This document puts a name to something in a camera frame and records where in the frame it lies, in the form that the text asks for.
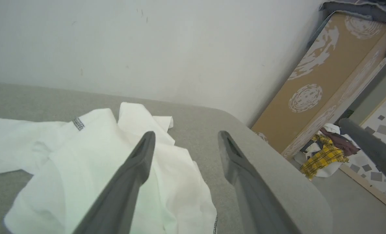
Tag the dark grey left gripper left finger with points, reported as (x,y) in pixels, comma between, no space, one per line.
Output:
(128,182)

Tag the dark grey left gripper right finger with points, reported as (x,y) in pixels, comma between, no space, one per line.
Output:
(248,195)

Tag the white garment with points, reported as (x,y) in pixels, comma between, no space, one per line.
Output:
(82,156)

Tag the dark red garment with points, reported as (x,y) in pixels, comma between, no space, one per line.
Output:
(342,143)

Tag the yellow plaid garment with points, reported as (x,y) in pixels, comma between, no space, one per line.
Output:
(323,157)

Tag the white board with grey squares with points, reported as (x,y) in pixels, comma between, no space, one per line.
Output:
(384,113)

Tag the brown cardboard box white swirls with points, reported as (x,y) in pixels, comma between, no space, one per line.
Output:
(326,74)

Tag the grey cloth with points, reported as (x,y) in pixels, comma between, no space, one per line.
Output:
(358,8)

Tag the grey frame bar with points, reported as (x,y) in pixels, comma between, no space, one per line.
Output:
(375,94)

